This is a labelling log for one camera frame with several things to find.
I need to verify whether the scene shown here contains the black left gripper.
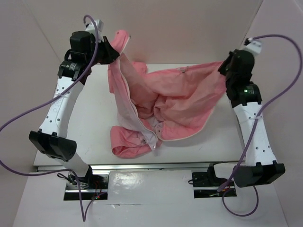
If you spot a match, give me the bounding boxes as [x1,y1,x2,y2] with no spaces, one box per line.
[85,35,120,67]

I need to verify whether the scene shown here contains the pink zip-up jacket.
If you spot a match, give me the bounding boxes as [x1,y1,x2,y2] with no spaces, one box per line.
[107,30,226,158]

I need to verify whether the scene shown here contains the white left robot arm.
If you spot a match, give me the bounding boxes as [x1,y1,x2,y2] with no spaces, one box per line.
[29,31,119,189]

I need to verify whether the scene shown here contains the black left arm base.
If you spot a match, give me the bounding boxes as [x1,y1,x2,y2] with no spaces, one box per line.
[58,172,111,201]

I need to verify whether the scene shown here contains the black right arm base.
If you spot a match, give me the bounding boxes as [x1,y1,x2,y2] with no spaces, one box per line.
[188,164,237,199]

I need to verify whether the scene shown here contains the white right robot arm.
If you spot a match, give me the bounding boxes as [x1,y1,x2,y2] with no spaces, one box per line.
[218,49,285,188]

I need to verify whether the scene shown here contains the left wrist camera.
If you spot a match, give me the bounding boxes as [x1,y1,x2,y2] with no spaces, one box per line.
[85,19,104,37]

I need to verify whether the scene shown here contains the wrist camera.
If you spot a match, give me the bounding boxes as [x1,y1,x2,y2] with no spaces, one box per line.
[85,19,104,37]
[243,38,263,57]

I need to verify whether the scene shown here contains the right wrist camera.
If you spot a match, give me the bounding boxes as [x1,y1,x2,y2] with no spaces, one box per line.
[243,38,263,57]

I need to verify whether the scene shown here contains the aluminium front rail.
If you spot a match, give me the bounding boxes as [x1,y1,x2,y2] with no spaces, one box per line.
[35,160,237,172]

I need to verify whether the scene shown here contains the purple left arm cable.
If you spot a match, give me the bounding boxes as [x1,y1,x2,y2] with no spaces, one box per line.
[0,14,105,222]

